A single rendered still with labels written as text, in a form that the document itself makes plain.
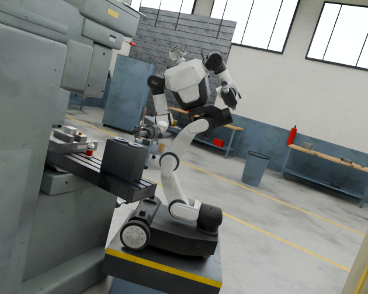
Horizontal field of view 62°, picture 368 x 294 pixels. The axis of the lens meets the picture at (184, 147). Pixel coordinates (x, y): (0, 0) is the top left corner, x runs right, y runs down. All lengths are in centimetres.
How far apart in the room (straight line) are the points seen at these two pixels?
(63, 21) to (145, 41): 940
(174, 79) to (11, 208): 120
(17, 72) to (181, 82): 100
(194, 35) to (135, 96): 323
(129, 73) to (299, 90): 459
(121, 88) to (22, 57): 673
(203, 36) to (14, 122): 888
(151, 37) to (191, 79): 898
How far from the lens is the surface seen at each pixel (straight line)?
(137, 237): 214
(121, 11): 199
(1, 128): 149
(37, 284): 213
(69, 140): 203
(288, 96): 907
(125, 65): 813
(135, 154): 171
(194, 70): 203
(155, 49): 1079
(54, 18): 170
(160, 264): 212
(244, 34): 963
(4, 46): 143
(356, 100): 898
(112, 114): 821
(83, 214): 220
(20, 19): 160
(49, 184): 189
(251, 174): 638
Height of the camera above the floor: 151
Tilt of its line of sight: 10 degrees down
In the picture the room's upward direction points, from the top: 16 degrees clockwise
